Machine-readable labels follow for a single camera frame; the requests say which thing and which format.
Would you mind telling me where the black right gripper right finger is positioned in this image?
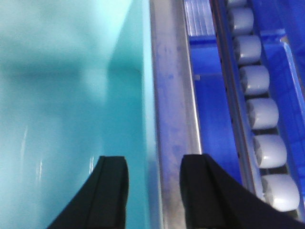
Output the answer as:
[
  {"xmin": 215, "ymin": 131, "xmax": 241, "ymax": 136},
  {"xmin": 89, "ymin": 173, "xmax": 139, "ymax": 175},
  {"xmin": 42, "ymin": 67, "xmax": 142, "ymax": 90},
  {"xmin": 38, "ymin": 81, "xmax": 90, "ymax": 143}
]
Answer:
[{"xmin": 180, "ymin": 154, "xmax": 305, "ymax": 229}]

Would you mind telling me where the stainless steel shelf rail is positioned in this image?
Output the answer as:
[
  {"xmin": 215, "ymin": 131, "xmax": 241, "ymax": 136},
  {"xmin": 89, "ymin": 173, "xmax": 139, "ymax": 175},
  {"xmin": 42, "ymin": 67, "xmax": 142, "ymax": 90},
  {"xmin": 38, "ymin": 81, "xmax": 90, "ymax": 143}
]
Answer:
[{"xmin": 150, "ymin": 0, "xmax": 202, "ymax": 229}]

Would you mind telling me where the light blue plastic bin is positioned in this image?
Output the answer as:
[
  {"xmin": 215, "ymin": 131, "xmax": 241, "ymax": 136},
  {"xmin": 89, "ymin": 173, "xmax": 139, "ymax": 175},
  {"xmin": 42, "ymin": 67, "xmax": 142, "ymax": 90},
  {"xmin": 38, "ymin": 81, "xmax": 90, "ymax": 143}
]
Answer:
[{"xmin": 0, "ymin": 0, "xmax": 159, "ymax": 229}]

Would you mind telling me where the dark blue bin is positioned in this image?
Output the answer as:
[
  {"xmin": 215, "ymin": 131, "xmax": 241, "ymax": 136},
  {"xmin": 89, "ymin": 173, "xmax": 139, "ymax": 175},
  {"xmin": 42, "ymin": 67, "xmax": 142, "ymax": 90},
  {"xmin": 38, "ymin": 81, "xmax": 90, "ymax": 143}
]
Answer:
[
  {"xmin": 184, "ymin": 0, "xmax": 242, "ymax": 183},
  {"xmin": 247, "ymin": 0, "xmax": 305, "ymax": 191}
]

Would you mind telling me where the dark blue bin lower right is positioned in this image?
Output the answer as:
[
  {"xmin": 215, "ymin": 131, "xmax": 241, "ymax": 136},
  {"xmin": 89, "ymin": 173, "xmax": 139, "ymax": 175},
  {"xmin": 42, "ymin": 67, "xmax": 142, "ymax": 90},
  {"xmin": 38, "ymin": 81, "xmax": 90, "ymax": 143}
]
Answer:
[{"xmin": 247, "ymin": 0, "xmax": 305, "ymax": 191}]

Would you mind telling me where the dark blue bin lower centre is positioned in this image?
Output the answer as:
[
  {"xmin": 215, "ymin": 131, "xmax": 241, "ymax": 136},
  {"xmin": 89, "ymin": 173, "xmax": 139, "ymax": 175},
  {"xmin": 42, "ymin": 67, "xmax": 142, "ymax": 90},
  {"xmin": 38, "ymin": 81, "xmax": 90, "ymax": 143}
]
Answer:
[{"xmin": 184, "ymin": 0, "xmax": 242, "ymax": 183}]

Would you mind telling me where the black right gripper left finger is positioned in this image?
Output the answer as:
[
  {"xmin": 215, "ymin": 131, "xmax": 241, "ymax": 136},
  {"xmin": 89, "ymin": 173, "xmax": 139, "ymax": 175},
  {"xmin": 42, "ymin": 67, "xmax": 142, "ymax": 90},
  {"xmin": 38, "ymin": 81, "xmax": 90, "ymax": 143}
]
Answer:
[{"xmin": 48, "ymin": 156, "xmax": 129, "ymax": 229}]

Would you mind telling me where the grey roller track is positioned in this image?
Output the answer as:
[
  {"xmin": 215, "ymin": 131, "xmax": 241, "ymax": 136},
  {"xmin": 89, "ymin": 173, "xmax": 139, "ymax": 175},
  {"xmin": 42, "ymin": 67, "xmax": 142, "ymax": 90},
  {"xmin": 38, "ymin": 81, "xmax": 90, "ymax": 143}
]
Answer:
[{"xmin": 211, "ymin": 0, "xmax": 305, "ymax": 223}]

